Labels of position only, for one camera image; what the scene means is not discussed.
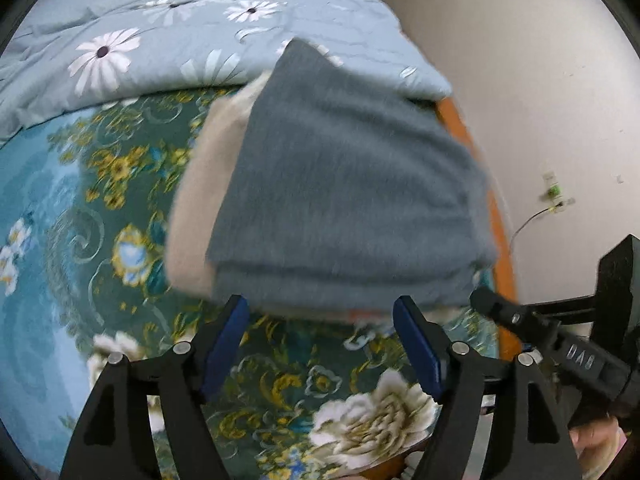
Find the light blue floral quilt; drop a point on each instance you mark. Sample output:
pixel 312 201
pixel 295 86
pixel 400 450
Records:
pixel 150 75

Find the orange wooden bed frame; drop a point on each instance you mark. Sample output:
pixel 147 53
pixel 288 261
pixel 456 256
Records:
pixel 500 240

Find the wall socket with plug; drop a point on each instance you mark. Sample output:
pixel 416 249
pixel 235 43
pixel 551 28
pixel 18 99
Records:
pixel 554 192

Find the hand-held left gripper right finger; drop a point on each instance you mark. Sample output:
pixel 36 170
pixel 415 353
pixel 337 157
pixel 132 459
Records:
pixel 417 350

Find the beige folded garment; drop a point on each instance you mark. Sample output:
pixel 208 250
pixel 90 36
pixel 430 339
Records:
pixel 200 200

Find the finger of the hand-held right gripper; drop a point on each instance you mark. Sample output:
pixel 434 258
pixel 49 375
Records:
pixel 515 317

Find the grey-blue garment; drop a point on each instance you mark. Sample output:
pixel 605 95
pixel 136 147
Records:
pixel 340 185

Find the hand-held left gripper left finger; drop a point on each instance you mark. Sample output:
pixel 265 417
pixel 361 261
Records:
pixel 225 345

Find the person's right hand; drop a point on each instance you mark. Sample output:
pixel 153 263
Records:
pixel 597 450

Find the blue floral blanket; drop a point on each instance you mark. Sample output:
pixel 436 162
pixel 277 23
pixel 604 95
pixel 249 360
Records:
pixel 75 210

